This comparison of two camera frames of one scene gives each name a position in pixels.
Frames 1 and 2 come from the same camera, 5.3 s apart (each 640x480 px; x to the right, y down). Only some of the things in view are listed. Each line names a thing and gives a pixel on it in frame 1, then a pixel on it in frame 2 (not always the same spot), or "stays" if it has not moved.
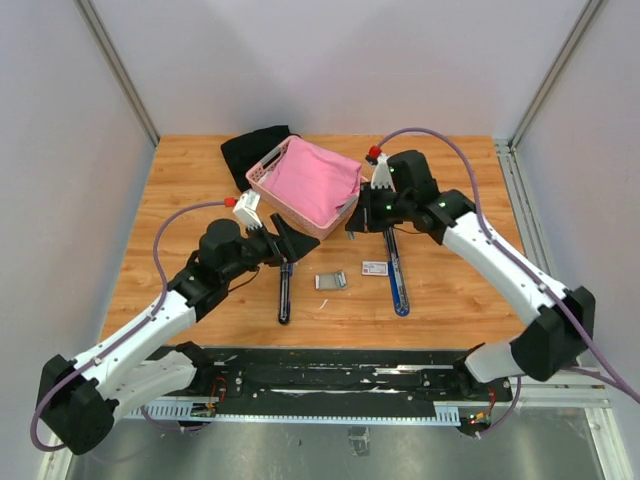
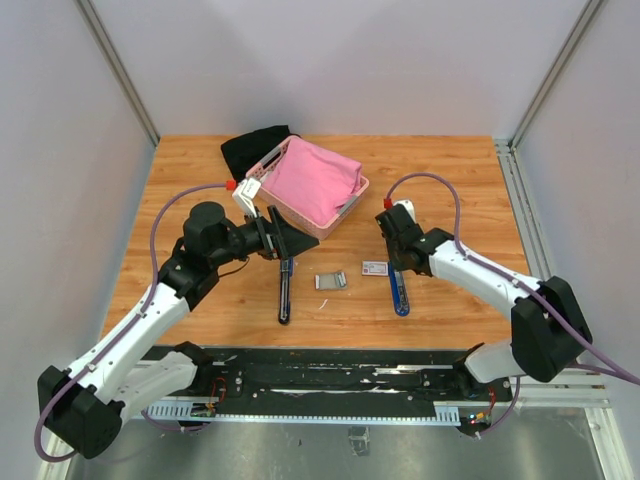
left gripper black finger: x=291 y=244 stays
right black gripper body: x=388 y=207 to x=394 y=257
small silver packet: x=330 y=281 stays
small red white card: x=375 y=268 stays
